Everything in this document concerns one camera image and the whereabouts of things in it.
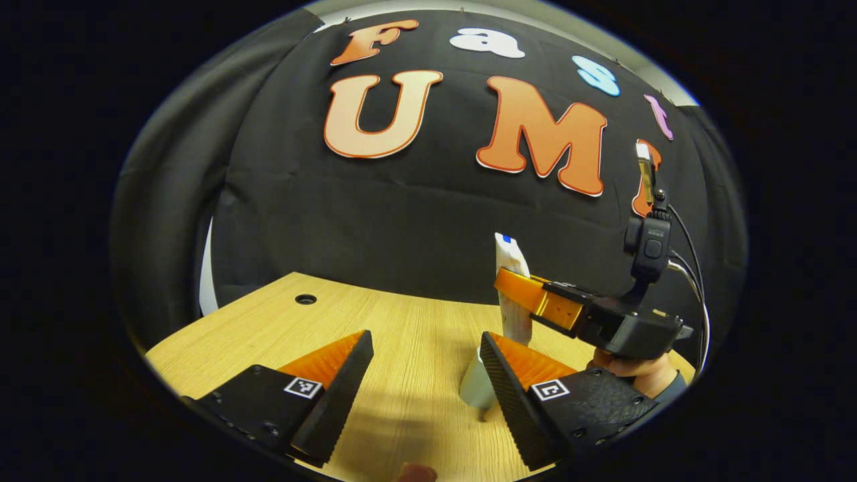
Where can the white toothpaste tube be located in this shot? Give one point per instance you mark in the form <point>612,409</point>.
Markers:
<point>511,258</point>

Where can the black backdrop cloth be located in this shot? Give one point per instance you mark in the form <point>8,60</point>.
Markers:
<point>402,221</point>

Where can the brown rounded object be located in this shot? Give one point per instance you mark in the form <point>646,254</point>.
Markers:
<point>417,474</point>

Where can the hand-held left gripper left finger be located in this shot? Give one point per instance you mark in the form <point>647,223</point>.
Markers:
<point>338,395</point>

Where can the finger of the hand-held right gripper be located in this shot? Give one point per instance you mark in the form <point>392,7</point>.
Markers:
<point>529,294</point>

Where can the wooden desktop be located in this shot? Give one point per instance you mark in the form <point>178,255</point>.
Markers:
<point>415,348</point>

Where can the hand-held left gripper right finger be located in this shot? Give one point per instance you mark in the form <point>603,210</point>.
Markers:
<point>509,395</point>

